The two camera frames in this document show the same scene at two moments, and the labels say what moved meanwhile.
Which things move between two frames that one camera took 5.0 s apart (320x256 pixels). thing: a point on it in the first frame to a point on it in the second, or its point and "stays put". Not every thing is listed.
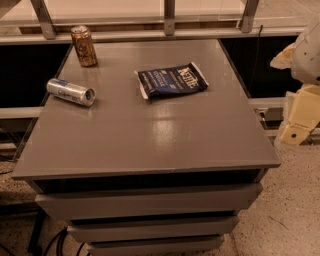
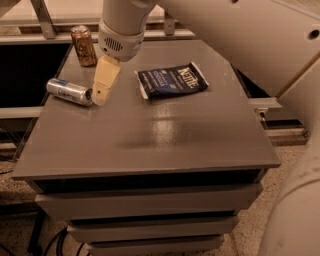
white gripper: [308, 56] to [124, 44]
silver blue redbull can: [71, 91] stays put
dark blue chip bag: [174, 79] stays put
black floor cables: [60, 238] stays put
